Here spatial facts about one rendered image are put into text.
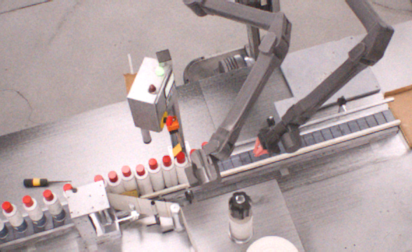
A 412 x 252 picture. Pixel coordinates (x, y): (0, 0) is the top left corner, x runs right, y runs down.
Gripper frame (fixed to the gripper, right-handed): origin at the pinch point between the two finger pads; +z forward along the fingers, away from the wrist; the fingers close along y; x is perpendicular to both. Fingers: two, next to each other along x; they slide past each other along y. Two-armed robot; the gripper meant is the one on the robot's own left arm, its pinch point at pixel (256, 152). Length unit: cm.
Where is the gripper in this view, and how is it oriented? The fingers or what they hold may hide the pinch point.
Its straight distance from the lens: 273.5
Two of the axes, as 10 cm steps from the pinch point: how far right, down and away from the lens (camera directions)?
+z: -5.6, 5.8, 5.9
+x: 7.7, 1.0, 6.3
